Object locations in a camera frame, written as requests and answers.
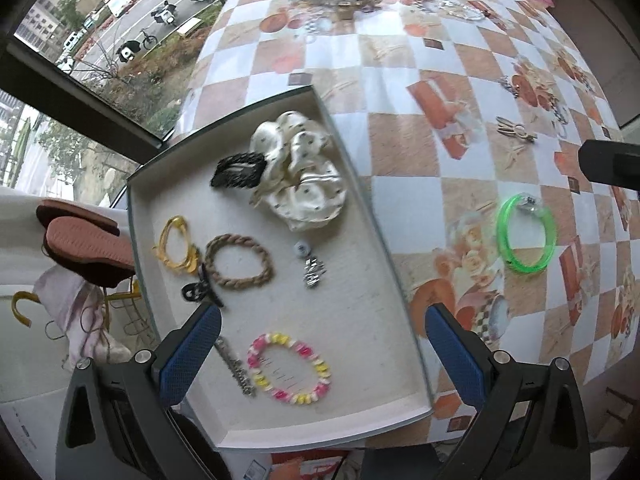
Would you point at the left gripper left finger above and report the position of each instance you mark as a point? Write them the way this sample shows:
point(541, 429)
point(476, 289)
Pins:
point(117, 420)

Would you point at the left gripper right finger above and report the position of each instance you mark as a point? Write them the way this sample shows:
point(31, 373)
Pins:
point(529, 422)

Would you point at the rhinestone letter hair clip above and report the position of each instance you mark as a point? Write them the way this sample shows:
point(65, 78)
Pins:
point(235, 366)

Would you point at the black flower hair clip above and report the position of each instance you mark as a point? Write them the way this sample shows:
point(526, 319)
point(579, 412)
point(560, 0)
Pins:
point(242, 170)

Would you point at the green plastic bangle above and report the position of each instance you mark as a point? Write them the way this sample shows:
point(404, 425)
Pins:
point(525, 233)

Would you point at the pink white cloth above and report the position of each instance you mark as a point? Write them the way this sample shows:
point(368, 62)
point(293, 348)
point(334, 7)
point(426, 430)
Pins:
point(76, 307)

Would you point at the beige rabbit hair clip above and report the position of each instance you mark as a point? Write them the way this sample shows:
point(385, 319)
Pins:
point(514, 130)

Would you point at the small black bow clip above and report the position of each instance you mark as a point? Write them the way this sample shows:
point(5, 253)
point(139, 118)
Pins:
point(202, 290)

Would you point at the checkered tablecloth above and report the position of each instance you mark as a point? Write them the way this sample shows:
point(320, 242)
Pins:
point(414, 88)

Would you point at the pink sole slipper rear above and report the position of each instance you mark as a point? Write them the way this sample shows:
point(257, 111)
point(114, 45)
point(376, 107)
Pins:
point(48, 210)

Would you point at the grey shallow tray box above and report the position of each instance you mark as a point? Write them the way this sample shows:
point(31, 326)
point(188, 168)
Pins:
point(355, 319)

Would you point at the blue white bead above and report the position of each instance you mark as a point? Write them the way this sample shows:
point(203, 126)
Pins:
point(302, 249)

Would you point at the white polka dot scrunchie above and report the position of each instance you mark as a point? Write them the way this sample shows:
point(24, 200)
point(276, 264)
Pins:
point(300, 184)

